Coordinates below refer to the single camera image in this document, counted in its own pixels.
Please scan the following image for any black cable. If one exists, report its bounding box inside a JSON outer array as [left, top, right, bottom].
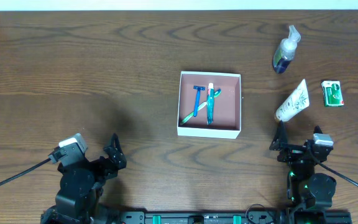
[[0, 157, 52, 198], [306, 147, 358, 224]]

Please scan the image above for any black mounting rail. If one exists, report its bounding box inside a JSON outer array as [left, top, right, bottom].
[[115, 208, 352, 224]]

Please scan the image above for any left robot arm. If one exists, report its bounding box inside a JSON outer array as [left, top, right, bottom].
[[40, 133, 127, 224]]

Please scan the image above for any white leaf-print lotion tube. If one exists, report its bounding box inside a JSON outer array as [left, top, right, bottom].
[[275, 79, 310, 122]]

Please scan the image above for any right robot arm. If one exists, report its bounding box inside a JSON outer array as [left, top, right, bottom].
[[269, 121, 336, 223]]

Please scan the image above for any blue disposable razor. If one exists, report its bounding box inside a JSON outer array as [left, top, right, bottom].
[[193, 85, 205, 117]]

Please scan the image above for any white box with pink interior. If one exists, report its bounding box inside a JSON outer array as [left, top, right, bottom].
[[177, 71, 242, 139]]

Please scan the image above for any green Dettol soap box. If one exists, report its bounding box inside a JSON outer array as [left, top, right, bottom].
[[321, 80, 344, 107]]

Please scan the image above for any Colgate toothpaste tube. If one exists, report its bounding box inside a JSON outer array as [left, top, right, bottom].
[[206, 83, 214, 125]]

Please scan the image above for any green white toothbrush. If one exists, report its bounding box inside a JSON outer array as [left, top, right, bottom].
[[180, 89, 221, 126]]

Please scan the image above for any clear pump soap bottle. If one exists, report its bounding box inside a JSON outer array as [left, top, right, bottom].
[[272, 25, 301, 74]]

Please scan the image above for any left black cable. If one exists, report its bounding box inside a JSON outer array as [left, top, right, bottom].
[[0, 157, 52, 198]]

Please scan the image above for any right black cable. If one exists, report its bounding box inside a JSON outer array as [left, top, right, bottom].
[[306, 147, 358, 224]]

